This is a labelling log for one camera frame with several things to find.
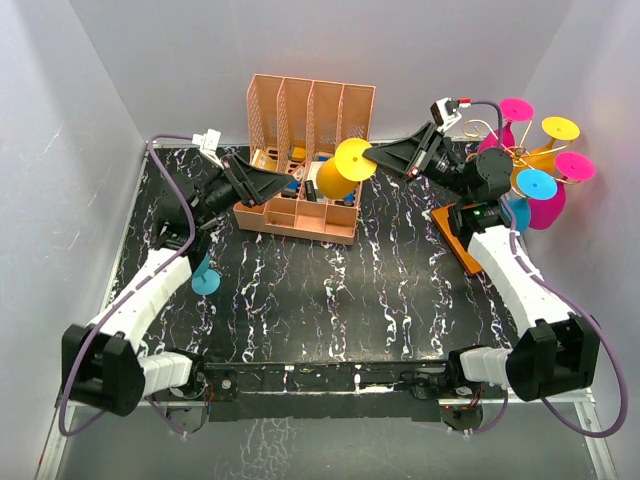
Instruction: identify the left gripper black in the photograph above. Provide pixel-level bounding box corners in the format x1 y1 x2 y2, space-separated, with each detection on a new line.
192 154 294 229

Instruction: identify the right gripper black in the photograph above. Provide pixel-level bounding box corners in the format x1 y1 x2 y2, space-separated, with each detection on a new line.
362 122 472 201

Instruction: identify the yellow orange wine glass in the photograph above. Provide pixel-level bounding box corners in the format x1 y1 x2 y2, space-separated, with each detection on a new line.
316 138 377 200
507 116 581 190

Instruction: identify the blue wine glass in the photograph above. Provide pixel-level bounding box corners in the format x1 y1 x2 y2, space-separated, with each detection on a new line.
191 253 221 296
505 169 558 233

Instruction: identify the magenta wine glass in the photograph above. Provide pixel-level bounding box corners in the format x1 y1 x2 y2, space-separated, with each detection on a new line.
477 97 535 153
529 152 596 230

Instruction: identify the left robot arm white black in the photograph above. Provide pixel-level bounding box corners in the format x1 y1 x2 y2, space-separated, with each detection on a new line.
62 154 294 416

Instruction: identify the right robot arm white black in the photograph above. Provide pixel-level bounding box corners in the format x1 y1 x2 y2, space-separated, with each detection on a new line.
363 122 600 401

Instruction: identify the wooden rack base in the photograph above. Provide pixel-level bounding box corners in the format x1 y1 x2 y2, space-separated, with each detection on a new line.
431 204 483 276

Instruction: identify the yellow spiral notebook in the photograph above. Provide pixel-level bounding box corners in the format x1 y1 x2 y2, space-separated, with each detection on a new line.
251 149 277 171

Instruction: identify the blue grey stamp left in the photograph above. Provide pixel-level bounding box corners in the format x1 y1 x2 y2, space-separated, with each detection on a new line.
281 181 300 199

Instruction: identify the blue grey stamp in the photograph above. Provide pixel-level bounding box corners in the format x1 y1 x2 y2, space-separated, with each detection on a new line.
281 181 300 199
343 191 357 208

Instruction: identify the yellow grey eraser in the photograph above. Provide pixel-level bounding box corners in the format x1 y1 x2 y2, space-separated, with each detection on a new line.
288 146 306 163

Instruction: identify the black marker block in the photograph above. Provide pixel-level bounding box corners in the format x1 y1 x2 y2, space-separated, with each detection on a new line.
304 180 318 202

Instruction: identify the white paper box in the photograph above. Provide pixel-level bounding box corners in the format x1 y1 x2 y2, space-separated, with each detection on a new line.
306 161 329 190

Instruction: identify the peach plastic file organizer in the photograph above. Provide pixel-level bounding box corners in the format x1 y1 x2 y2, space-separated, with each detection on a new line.
233 74 376 245

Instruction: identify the blue grey stamp right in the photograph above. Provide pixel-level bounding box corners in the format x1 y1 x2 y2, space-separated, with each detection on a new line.
343 191 357 208

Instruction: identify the black front base bar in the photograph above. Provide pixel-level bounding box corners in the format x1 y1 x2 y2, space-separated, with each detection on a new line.
203 361 452 422

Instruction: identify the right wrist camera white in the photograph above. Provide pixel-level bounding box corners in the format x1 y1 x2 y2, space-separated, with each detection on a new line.
430 98 472 134

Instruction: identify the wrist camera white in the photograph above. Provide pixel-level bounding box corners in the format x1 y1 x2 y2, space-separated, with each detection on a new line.
192 129 222 167
430 98 472 134

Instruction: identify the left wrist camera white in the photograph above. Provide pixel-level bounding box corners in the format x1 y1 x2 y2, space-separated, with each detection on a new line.
192 129 222 167

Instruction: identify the gold wire glass rack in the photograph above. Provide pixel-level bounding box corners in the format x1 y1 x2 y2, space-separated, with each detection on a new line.
463 116 580 175

